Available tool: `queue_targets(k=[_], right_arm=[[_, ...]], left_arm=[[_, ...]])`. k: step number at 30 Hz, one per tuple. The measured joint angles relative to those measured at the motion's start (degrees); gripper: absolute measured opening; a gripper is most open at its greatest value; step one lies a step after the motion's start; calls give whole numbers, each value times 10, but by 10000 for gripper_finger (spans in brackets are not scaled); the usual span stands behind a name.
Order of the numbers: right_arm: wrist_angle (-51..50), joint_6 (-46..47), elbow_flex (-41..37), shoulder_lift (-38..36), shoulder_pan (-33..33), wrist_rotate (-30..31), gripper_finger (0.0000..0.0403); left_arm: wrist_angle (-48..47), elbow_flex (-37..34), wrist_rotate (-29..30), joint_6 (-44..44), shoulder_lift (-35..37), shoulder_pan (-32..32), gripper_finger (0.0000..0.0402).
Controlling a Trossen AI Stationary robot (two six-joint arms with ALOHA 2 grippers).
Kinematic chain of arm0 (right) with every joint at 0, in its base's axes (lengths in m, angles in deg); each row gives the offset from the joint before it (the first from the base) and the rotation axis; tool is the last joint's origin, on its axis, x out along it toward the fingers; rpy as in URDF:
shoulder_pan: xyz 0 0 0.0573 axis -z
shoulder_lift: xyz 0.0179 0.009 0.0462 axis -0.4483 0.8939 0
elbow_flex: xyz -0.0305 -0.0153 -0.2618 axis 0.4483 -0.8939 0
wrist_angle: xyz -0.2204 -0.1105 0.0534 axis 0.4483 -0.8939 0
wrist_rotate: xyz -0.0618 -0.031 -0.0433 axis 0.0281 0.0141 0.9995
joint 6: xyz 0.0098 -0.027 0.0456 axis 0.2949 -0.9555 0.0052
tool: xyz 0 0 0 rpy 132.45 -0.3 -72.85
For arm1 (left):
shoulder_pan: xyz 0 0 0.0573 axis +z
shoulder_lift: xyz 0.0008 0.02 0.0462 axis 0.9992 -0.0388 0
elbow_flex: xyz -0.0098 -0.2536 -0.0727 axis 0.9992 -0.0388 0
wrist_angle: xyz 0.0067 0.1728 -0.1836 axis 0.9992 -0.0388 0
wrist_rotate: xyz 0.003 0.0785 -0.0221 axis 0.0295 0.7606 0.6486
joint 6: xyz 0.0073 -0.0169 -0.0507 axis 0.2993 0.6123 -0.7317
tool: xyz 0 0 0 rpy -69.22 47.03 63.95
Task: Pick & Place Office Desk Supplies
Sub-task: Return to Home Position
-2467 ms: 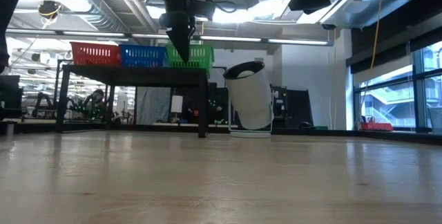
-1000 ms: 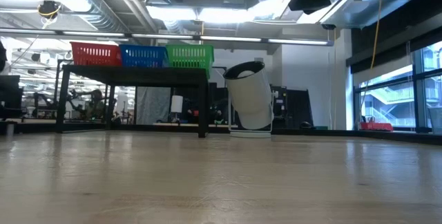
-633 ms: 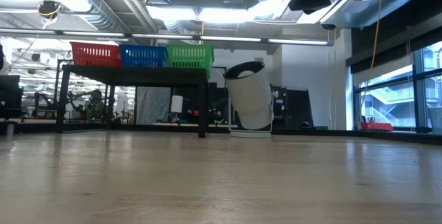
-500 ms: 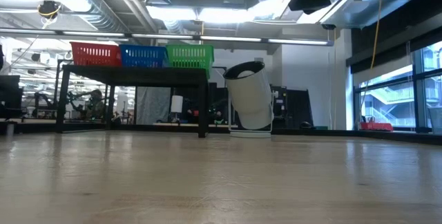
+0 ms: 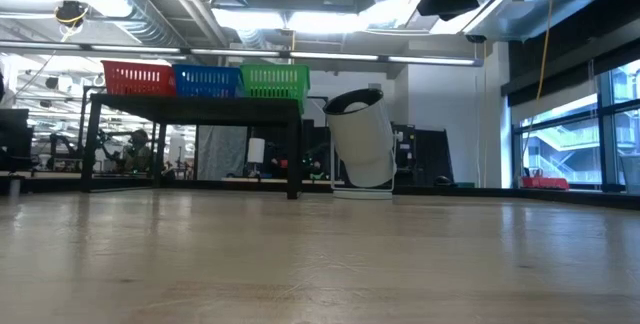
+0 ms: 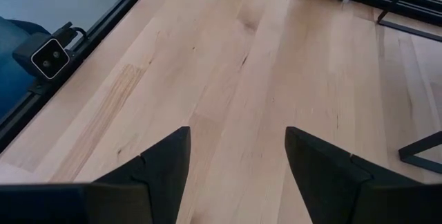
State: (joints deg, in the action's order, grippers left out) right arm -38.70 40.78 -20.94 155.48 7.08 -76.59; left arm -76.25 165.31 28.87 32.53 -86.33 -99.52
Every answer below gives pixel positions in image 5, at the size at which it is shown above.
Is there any green plastic basket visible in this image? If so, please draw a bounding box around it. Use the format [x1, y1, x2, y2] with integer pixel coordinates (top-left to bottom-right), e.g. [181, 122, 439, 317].
[238, 63, 311, 115]

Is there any blue plastic basket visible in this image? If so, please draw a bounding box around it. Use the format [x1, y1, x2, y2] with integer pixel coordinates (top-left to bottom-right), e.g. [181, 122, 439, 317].
[172, 63, 245, 99]

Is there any red plastic basket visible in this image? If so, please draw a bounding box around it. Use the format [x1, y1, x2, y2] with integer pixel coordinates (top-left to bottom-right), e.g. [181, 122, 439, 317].
[101, 60, 177, 97]

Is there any long ceiling light strip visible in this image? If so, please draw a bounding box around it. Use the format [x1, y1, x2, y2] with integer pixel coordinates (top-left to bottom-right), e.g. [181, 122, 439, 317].
[192, 47, 484, 68]

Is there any black equipment cabinet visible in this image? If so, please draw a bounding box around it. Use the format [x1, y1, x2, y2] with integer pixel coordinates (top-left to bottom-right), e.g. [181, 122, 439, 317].
[392, 122, 455, 188]

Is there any red distant bin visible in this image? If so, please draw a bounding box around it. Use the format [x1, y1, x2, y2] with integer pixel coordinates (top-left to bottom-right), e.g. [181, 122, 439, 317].
[522, 176, 570, 191]

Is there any white paper roll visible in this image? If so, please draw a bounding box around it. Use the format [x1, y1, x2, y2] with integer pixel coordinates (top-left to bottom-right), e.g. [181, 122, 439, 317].
[247, 137, 266, 165]

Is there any black metal mesh shelf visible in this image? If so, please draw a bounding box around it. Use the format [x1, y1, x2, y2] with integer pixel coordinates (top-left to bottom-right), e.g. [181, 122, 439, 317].
[80, 92, 304, 200]

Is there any grey plastic sheet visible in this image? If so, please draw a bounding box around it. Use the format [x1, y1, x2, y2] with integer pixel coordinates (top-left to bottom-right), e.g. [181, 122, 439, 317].
[197, 124, 250, 181]

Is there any person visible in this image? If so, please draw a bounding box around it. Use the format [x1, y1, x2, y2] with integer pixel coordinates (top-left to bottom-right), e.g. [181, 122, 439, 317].
[117, 128, 154, 174]

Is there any black ceiling-hung device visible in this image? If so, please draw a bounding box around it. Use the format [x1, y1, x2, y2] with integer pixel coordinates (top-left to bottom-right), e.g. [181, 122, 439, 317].
[54, 0, 90, 29]

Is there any yellow hanging cable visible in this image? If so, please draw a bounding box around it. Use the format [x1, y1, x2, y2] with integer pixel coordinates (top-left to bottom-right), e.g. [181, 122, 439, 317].
[535, 0, 554, 103]

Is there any dark window frame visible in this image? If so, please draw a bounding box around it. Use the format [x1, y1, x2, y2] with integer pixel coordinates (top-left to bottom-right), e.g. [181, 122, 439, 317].
[509, 58, 640, 193]

